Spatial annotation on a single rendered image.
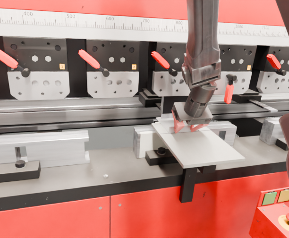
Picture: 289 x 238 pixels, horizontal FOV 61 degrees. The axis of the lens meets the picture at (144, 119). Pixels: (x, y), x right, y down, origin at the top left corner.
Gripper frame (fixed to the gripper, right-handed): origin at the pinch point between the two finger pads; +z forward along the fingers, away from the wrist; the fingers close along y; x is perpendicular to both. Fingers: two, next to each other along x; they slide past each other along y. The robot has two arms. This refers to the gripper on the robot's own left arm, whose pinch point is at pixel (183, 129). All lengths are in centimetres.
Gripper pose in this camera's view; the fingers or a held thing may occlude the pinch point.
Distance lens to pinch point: 77.4
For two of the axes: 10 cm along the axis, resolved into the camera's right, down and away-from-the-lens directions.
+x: 2.1, 7.6, -6.2
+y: -9.6, 0.5, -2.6
